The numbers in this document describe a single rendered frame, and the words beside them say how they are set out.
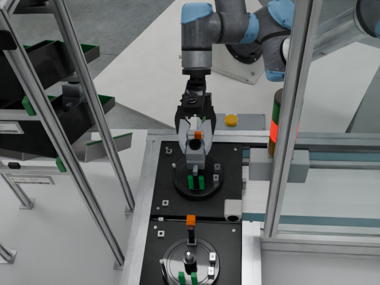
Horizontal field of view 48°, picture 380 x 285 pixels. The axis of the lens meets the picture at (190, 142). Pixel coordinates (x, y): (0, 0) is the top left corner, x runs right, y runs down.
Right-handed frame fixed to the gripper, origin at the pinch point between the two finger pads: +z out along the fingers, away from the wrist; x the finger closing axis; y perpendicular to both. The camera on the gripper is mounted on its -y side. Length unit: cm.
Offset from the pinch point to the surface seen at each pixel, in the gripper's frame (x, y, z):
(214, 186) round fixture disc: -4.6, 4.6, 11.0
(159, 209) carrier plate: 9.5, 1.0, 16.6
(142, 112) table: 23.0, 41.8, -2.6
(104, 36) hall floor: 90, 213, -32
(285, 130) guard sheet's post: -18.6, -29.7, -11.3
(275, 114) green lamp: -16.9, -27.3, -13.7
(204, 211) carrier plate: -2.5, 0.9, 16.6
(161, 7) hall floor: 52, 241, -55
